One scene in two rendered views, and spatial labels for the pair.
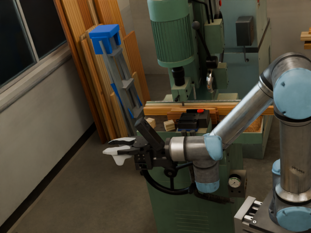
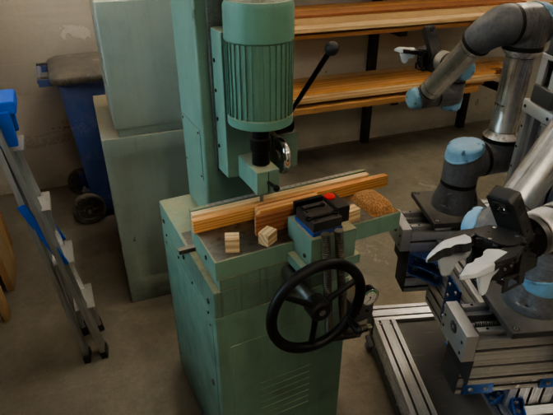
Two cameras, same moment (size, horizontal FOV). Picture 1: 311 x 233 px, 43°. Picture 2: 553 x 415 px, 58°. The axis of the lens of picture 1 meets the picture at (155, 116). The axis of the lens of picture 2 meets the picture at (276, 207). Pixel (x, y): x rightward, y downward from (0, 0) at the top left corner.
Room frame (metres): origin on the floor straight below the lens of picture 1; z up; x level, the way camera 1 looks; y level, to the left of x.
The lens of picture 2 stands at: (0.86, 0.77, 1.67)
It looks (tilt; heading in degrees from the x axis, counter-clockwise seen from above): 30 degrees down; 313
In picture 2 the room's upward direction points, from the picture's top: straight up
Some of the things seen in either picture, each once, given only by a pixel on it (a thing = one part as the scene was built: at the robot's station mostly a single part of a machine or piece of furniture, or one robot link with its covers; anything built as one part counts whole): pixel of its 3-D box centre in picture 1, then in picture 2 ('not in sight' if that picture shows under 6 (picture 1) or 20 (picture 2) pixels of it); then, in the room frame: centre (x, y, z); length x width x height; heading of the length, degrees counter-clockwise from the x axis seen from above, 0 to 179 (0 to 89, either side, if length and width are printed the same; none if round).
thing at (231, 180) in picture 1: (234, 181); (366, 296); (1.46, -0.31, 0.65); 0.06 x 0.04 x 0.08; 69
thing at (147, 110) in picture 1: (207, 110); (296, 201); (1.71, -0.26, 0.92); 0.67 x 0.02 x 0.04; 69
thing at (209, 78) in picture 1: (210, 81); (280, 155); (1.83, -0.31, 1.02); 0.12 x 0.03 x 0.12; 159
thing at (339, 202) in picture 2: (193, 119); (324, 212); (1.54, -0.17, 0.99); 0.13 x 0.11 x 0.06; 69
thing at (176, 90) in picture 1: (182, 90); (258, 174); (1.77, -0.16, 1.03); 0.14 x 0.07 x 0.09; 159
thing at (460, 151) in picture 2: not in sight; (464, 160); (1.41, -0.75, 0.98); 0.13 x 0.12 x 0.14; 63
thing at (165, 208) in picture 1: (200, 181); (250, 325); (1.87, -0.19, 0.36); 0.58 x 0.45 x 0.71; 159
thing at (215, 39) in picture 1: (214, 36); not in sight; (1.90, -0.37, 1.23); 0.09 x 0.08 x 0.15; 159
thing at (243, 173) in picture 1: (238, 183); (353, 300); (1.53, -0.34, 0.58); 0.12 x 0.08 x 0.08; 159
